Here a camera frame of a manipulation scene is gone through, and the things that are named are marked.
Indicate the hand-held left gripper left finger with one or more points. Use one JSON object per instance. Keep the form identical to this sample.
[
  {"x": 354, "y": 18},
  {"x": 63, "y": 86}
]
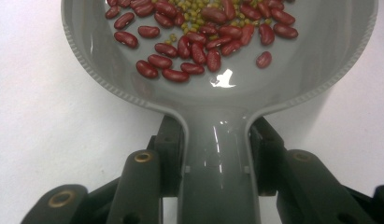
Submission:
[{"x": 171, "y": 155}]

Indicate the red kidney beans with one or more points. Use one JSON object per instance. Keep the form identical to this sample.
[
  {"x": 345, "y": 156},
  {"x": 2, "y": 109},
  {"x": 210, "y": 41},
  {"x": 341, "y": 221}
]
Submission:
[{"x": 197, "y": 53}]

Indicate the grey dustpan with orange lip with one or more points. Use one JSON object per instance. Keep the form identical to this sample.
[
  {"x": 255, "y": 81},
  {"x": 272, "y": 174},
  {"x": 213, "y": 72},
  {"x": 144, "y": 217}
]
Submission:
[{"x": 217, "y": 102}]

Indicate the green mung beans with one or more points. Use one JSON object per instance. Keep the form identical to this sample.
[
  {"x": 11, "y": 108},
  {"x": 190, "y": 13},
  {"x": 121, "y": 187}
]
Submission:
[{"x": 192, "y": 15}]

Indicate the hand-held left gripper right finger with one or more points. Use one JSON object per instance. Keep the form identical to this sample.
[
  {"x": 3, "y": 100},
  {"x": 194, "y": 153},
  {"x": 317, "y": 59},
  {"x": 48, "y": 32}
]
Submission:
[{"x": 267, "y": 161}]

